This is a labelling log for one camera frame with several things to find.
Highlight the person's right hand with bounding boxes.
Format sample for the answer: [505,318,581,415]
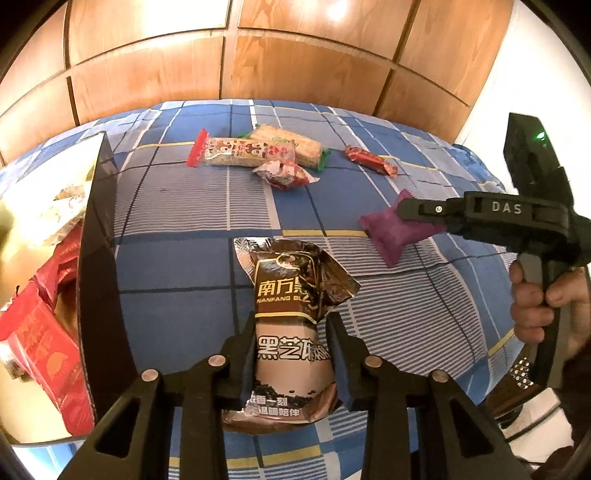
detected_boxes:
[509,261,591,356]

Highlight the yellow white snack packet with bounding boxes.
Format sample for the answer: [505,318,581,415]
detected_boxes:
[28,180,90,245]

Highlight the dark dotted cloth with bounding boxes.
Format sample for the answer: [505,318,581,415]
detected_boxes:
[485,355,543,416]

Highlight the brown sesame drink packet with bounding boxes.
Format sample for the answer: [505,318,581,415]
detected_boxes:
[221,237,362,435]

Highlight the small red snack packet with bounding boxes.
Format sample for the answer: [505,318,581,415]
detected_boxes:
[34,226,84,310]

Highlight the blue plaid bed sheet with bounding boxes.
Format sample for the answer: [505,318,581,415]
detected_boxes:
[0,99,522,480]

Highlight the purple snack packet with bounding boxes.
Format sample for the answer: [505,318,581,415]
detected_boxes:
[359,189,448,268]

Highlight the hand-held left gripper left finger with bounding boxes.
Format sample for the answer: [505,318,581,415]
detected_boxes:
[60,311,257,480]

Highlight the red candy bar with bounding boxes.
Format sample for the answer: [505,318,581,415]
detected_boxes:
[344,144,399,178]

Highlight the wooden wardrobe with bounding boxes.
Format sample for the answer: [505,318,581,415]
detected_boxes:
[0,0,513,167]

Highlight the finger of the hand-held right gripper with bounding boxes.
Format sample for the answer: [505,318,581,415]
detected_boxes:
[396,196,467,229]

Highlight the black tin box gold interior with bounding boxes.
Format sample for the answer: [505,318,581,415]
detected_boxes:
[0,131,139,446]

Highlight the cracker packet green ends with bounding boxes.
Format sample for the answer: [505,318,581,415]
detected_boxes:
[238,124,331,172]

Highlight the large red snack packet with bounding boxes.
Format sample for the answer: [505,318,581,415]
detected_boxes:
[0,281,95,437]

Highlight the rice cracker bar red ends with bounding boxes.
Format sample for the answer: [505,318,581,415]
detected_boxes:
[186,128,298,168]

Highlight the pink white snack packet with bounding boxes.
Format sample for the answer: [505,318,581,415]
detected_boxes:
[252,159,321,191]

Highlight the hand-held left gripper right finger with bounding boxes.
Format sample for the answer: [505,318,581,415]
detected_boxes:
[325,314,532,480]

